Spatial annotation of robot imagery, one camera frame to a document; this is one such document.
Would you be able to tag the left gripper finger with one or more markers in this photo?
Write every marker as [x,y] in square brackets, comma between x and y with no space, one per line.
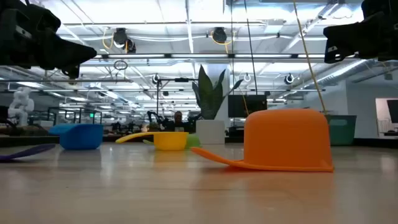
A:
[68,54]

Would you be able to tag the black monitor screen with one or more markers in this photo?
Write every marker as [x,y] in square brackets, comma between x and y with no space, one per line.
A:
[237,105]

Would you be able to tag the royal blue measuring cup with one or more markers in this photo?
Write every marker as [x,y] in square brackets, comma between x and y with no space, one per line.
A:
[81,137]

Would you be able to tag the green measuring cup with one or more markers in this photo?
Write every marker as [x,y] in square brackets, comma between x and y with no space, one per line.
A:
[193,141]

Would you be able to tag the teal plastic basket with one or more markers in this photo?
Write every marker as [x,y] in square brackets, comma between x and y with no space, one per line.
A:
[342,130]

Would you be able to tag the dark wall monitor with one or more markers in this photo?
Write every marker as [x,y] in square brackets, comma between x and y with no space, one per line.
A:
[393,110]

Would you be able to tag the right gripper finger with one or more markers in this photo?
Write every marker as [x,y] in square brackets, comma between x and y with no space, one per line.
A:
[357,37]

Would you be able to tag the green snake plant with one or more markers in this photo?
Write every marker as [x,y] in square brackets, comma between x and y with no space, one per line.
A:
[210,99]

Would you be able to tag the orange measuring cup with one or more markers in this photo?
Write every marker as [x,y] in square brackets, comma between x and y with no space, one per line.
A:
[286,140]

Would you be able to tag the person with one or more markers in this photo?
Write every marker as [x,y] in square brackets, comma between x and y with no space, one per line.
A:
[178,119]

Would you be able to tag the yellow measuring cup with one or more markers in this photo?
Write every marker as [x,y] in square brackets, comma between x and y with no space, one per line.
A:
[171,141]

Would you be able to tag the white humanoid robot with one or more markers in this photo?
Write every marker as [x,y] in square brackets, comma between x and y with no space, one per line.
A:
[20,105]

